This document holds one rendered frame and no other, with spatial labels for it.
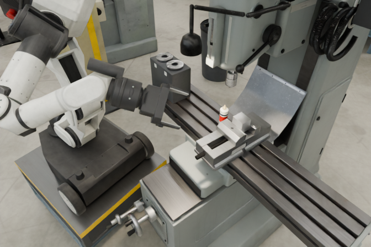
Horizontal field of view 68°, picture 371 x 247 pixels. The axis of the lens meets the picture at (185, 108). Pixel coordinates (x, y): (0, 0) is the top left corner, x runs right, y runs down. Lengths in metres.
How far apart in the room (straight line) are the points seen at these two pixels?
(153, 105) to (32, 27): 0.44
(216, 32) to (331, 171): 1.93
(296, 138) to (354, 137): 1.48
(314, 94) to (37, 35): 1.18
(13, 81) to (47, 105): 0.14
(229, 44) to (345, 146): 2.12
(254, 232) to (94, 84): 1.45
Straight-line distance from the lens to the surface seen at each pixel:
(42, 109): 0.81
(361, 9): 1.03
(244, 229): 1.89
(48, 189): 1.95
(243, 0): 0.91
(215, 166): 1.17
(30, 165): 2.14
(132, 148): 1.73
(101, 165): 1.70
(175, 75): 1.39
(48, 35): 0.97
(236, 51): 0.97
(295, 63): 1.41
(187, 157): 1.36
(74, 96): 0.76
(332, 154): 2.78
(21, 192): 2.57
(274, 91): 1.49
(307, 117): 1.53
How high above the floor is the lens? 1.87
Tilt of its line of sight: 40 degrees down
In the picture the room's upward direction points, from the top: straight up
